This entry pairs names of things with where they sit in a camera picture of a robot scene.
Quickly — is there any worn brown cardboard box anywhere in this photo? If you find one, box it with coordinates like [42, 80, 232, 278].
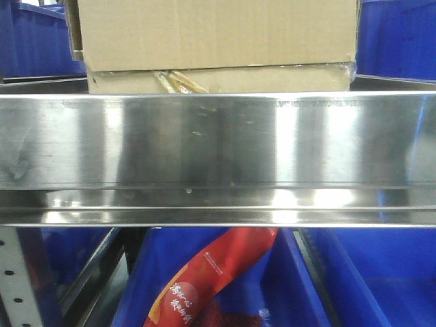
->
[65, 1, 362, 94]

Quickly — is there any stainless steel shelf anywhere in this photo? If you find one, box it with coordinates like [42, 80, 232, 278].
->
[1, 77, 435, 228]

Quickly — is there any blue bin lower centre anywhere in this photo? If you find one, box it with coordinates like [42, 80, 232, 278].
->
[112, 228, 330, 326]

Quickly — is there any blue bin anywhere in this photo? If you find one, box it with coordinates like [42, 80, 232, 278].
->
[1, 1, 86, 78]
[112, 228, 330, 326]
[304, 228, 435, 326]
[356, 1, 435, 80]

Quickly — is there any red snack bag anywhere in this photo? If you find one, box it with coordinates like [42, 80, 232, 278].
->
[143, 227, 278, 326]

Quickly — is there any blue bin lower right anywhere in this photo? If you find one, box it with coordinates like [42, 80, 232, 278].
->
[304, 228, 435, 326]

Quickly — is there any blue bin upper right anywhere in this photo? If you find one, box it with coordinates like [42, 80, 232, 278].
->
[356, 1, 435, 80]

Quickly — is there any blue bin upper left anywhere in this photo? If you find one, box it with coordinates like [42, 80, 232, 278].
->
[1, 1, 86, 78]

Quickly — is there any white perforated shelf post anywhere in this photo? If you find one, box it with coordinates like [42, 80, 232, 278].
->
[1, 226, 43, 326]

